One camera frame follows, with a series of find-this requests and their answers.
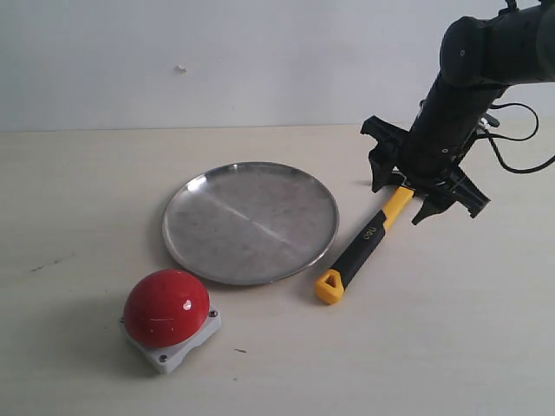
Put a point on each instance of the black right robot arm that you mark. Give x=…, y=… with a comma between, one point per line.
x=479, y=61

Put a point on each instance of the yellow black claw hammer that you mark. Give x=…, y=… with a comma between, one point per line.
x=331, y=285

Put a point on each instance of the red dome push button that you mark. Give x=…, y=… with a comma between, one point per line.
x=167, y=315

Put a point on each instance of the round steel plate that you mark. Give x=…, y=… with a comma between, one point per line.
x=250, y=223

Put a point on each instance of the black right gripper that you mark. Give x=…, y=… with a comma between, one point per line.
x=434, y=174

